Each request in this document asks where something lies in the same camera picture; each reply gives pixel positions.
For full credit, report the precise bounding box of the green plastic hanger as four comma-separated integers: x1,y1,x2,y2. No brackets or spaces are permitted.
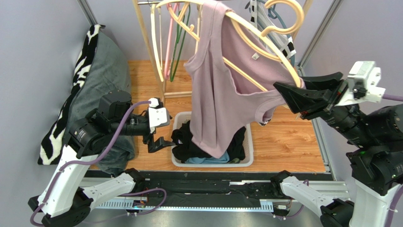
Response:
169,3,192,82

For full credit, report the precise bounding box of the grey zebra cushion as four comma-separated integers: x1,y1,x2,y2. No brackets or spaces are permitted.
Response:
37,24,131,165

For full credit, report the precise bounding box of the teal plastic hanger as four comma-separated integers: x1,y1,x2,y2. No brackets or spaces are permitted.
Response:
256,0,296,66

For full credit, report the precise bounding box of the light wooden hanger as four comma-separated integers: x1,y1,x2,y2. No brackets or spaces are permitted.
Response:
156,0,306,93

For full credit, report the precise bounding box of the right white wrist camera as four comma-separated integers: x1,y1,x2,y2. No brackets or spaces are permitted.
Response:
336,61,385,106

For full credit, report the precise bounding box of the aluminium frame post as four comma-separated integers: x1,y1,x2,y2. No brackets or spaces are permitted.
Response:
293,0,343,174
77,0,98,25

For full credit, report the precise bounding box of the aluminium frame post left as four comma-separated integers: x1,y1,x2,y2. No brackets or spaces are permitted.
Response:
77,0,98,25

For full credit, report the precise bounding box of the wooden clothes rack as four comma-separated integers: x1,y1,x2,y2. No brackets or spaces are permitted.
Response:
133,0,293,99

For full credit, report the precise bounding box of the black white striped tank top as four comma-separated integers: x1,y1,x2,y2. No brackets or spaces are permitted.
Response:
237,0,296,126

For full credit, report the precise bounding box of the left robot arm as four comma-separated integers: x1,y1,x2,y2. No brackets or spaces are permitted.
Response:
28,90,173,227

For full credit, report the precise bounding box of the cream wooden hanger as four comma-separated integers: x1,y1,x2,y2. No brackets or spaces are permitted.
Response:
150,3,165,82

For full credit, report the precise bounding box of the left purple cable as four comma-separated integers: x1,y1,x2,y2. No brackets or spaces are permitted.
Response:
30,100,152,227

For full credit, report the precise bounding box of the blue tank top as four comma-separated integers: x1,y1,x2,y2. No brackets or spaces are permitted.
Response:
184,152,230,165

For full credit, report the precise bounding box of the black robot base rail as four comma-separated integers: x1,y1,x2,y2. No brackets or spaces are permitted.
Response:
91,170,315,218

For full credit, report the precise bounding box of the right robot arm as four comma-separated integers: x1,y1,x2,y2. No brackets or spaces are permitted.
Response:
271,72,403,227

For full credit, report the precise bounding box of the white plastic basket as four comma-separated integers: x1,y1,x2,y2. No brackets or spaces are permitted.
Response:
171,112,254,168

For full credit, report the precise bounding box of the cream plastic hanger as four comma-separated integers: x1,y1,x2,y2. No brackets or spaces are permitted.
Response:
172,2,202,53

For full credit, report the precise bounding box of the pink plastic hanger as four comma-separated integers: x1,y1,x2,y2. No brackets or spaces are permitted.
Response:
164,17,174,80

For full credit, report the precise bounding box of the aluminium frame post right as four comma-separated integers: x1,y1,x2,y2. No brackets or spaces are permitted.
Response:
293,0,343,174

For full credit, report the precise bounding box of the green tank top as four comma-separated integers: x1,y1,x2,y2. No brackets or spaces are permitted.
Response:
227,158,241,164

